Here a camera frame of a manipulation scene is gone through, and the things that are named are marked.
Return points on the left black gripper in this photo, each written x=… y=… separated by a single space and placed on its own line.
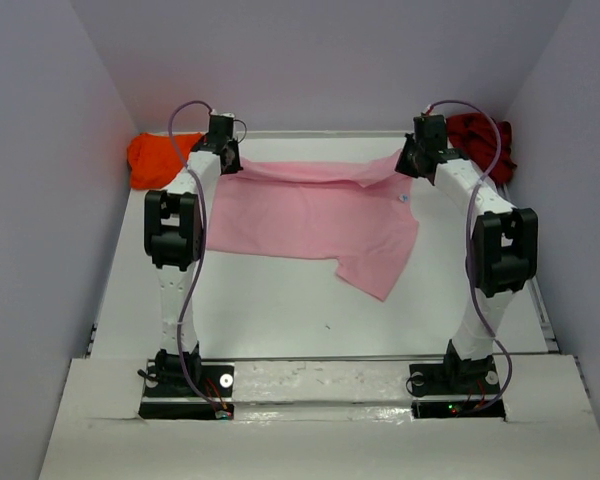
x=232 y=161

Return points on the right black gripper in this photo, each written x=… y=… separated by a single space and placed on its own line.
x=408 y=163

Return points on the orange t shirt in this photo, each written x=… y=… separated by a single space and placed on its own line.
x=153 y=162

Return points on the pink t shirt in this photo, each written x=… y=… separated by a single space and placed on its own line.
x=357 y=214

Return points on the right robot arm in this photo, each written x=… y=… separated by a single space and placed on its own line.
x=501 y=243

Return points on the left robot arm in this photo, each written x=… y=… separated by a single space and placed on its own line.
x=175 y=221

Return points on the dark red t shirt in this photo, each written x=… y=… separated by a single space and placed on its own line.
x=472 y=133

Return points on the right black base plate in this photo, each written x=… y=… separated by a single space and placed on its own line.
x=455 y=395

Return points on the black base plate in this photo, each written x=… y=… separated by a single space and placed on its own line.
x=455 y=395
x=175 y=400

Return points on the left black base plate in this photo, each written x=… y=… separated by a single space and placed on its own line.
x=175 y=400

